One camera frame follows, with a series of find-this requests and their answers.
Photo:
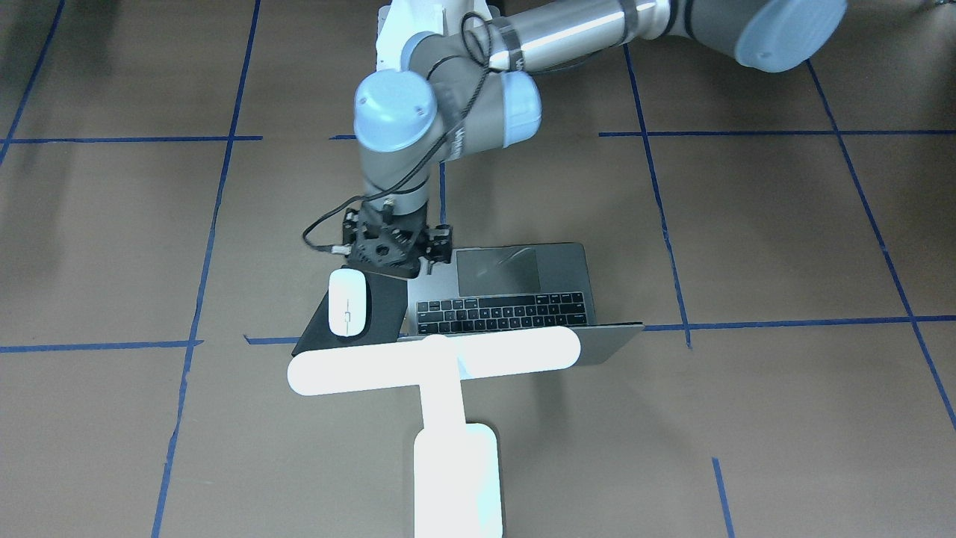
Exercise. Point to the grey laptop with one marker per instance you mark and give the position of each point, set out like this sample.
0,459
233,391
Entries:
493,289

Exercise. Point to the black mouse pad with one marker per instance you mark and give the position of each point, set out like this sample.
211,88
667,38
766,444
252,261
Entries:
387,304

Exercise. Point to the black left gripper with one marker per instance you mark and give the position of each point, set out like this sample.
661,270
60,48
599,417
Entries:
441,243

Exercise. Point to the white computer mouse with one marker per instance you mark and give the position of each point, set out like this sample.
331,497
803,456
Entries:
347,302

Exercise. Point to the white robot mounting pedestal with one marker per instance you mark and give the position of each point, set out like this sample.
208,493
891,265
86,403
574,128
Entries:
398,21

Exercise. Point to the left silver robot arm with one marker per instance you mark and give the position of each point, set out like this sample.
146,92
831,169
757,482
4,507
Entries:
445,89

